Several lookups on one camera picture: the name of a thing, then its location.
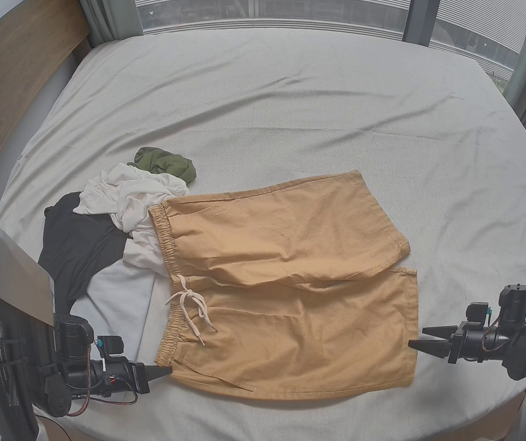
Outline black garment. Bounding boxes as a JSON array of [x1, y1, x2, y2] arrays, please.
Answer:
[[38, 192, 135, 316]]

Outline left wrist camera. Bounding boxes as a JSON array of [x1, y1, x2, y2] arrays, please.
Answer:
[[97, 334, 125, 362]]

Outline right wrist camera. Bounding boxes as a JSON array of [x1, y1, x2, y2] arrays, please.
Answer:
[[466, 301, 492, 332]]

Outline bed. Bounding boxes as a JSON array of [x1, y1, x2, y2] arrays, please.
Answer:
[[0, 0, 526, 441]]

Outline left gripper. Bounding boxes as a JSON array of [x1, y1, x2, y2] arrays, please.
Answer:
[[91, 360, 151, 395]]

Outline white garment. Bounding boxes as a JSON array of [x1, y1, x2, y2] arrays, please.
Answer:
[[73, 163, 190, 278]]

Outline green garment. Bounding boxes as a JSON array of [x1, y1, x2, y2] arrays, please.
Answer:
[[127, 147, 198, 186]]

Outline tan shorts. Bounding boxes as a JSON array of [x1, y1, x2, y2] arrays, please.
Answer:
[[147, 169, 419, 401]]

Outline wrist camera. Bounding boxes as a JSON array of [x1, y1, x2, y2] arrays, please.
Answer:
[[466, 301, 492, 332], [97, 334, 125, 362]]

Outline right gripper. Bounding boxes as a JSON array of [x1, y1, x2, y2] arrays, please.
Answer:
[[407, 322, 508, 365]]

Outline pale grey garment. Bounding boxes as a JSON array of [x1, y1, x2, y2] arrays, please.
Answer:
[[71, 259, 172, 371]]

